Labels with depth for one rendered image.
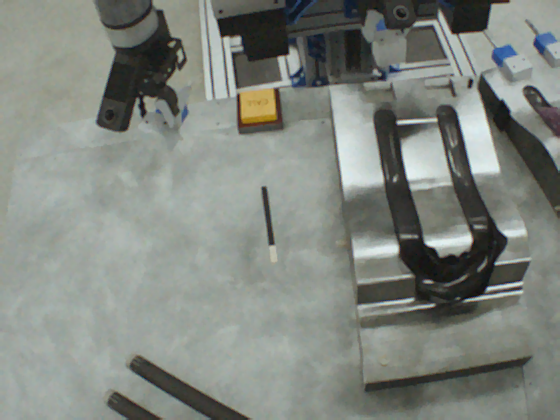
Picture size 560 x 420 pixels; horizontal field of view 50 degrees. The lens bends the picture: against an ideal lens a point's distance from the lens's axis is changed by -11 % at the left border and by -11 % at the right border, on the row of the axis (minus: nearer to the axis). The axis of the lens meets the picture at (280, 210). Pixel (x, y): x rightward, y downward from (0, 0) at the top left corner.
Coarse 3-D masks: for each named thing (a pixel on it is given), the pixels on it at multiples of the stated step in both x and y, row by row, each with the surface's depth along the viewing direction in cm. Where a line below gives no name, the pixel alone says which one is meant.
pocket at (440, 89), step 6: (426, 84) 110; (432, 84) 110; (438, 84) 110; (444, 84) 110; (450, 84) 110; (426, 90) 111; (432, 90) 111; (438, 90) 111; (444, 90) 111; (450, 90) 111; (432, 96) 111; (438, 96) 111; (444, 96) 110; (450, 96) 110
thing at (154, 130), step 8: (192, 80) 108; (152, 112) 103; (160, 112) 104; (184, 112) 105; (144, 120) 102; (152, 120) 102; (160, 120) 102; (184, 120) 106; (144, 128) 101; (152, 128) 101; (160, 128) 101; (168, 128) 101; (144, 136) 103; (152, 136) 102; (160, 136) 101; (168, 136) 102; (176, 136) 105; (152, 144) 104; (160, 144) 103; (168, 144) 103; (176, 144) 106; (168, 152) 105
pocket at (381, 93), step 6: (390, 84) 110; (366, 90) 111; (372, 90) 111; (378, 90) 111; (384, 90) 111; (390, 90) 111; (366, 96) 112; (372, 96) 112; (378, 96) 111; (384, 96) 111; (390, 96) 111; (366, 102) 111; (372, 102) 111
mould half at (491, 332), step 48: (336, 96) 109; (336, 144) 106; (432, 144) 103; (480, 144) 103; (384, 192) 100; (432, 192) 99; (480, 192) 97; (384, 240) 91; (432, 240) 90; (384, 288) 91; (384, 336) 92; (432, 336) 91; (480, 336) 90; (528, 336) 89; (384, 384) 91
